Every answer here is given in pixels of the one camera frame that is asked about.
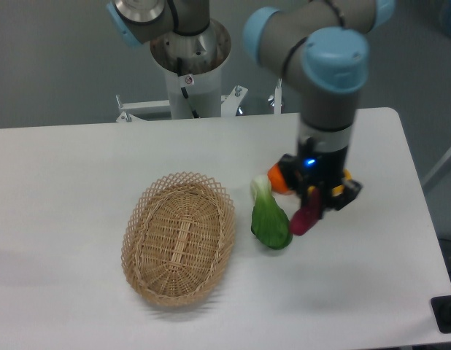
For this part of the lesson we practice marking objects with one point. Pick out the black device at table edge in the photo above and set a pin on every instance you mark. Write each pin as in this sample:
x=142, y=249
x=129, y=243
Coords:
x=442, y=312

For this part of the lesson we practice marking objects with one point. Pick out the white frame at right edge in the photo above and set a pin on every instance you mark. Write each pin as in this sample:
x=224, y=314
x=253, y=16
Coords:
x=437, y=172

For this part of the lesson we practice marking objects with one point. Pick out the purple sweet potato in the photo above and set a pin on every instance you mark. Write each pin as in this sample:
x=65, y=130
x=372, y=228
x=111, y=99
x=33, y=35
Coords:
x=308, y=215

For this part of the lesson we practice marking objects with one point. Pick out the orange tangerine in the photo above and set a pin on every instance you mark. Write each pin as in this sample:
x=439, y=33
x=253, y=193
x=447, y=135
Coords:
x=278, y=184

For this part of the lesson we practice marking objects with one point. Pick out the woven wicker basket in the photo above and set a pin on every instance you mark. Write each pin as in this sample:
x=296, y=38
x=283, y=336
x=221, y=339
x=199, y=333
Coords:
x=179, y=239

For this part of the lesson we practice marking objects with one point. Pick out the white metal mounting frame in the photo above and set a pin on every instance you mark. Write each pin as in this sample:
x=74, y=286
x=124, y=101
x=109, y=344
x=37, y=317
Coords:
x=230, y=106

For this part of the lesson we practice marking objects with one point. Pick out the yellow mango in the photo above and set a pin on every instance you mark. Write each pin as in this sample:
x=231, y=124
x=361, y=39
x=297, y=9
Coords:
x=338, y=190

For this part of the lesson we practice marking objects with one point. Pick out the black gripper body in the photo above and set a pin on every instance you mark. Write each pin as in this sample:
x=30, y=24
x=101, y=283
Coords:
x=324, y=170

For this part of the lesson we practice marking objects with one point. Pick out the green bok choy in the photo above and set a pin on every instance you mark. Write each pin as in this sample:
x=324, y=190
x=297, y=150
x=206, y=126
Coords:
x=269, y=223

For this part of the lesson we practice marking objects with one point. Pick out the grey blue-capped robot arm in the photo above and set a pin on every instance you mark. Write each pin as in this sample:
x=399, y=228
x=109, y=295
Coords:
x=319, y=50

